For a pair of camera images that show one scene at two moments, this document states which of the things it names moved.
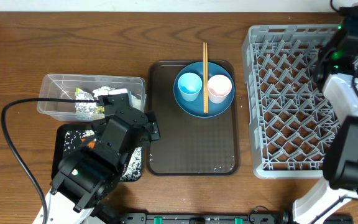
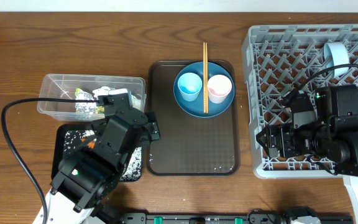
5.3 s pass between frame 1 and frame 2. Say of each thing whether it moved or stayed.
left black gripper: stayed
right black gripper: moved
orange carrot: stayed
